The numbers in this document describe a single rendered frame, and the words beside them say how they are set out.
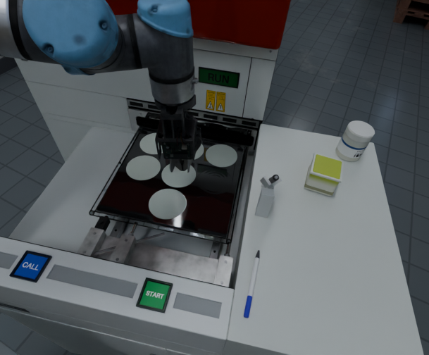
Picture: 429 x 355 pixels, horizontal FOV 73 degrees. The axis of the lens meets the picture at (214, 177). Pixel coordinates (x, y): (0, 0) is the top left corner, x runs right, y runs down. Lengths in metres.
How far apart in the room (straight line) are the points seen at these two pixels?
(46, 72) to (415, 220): 2.18
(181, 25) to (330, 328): 0.57
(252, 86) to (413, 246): 1.60
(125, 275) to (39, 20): 0.47
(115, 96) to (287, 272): 0.75
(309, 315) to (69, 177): 0.79
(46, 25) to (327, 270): 0.62
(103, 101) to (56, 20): 0.77
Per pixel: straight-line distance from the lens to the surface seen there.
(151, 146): 0.94
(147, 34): 0.46
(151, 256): 0.74
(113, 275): 0.65
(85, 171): 1.03
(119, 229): 0.83
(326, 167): 0.76
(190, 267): 0.72
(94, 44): 0.31
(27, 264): 0.72
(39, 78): 1.17
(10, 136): 2.70
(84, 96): 1.11
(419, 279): 2.07
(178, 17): 0.45
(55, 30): 0.32
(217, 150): 0.92
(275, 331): 0.61
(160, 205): 0.79
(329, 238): 0.72
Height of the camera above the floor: 1.54
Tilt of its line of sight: 49 degrees down
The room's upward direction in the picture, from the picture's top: 5 degrees clockwise
